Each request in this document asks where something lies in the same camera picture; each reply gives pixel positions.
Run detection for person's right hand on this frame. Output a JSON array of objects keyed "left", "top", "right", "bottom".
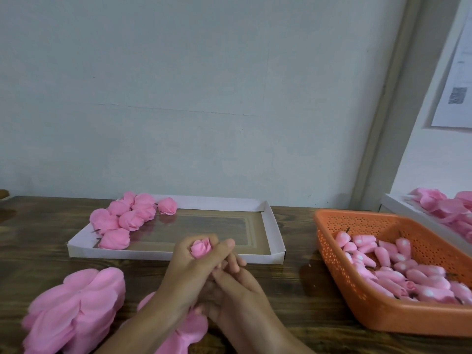
[{"left": 195, "top": 256, "right": 287, "bottom": 344}]

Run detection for person's left hand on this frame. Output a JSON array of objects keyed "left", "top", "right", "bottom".
[{"left": 158, "top": 234, "right": 248, "bottom": 316}]

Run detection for stack of pink petals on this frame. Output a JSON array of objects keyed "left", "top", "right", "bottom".
[
  {"left": 137, "top": 291, "right": 209, "bottom": 354},
  {"left": 21, "top": 266, "right": 127, "bottom": 354}
]

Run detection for white shallow tray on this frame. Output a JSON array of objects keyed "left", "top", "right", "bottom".
[{"left": 67, "top": 195, "right": 286, "bottom": 265}]

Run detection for pink petal flower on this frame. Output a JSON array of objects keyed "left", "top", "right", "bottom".
[{"left": 133, "top": 194, "right": 157, "bottom": 222}]

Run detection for group of finished pink roses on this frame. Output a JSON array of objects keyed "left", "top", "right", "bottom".
[{"left": 89, "top": 191, "right": 178, "bottom": 251}]

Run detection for pink rose buds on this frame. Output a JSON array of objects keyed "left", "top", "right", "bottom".
[{"left": 334, "top": 231, "right": 472, "bottom": 305}]

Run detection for pile of pink petals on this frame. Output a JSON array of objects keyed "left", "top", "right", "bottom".
[{"left": 406, "top": 188, "right": 472, "bottom": 244}]

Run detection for person's right forearm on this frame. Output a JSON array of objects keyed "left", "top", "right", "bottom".
[{"left": 239, "top": 329, "right": 317, "bottom": 354}]

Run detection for orange plastic basket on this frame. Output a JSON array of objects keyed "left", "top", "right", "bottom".
[{"left": 314, "top": 209, "right": 472, "bottom": 338}]

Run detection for white paper notice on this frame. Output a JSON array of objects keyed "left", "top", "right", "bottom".
[{"left": 431, "top": 11, "right": 472, "bottom": 130}]

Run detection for grey door frame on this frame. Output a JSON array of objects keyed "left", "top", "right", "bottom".
[{"left": 350, "top": 0, "right": 458, "bottom": 211}]

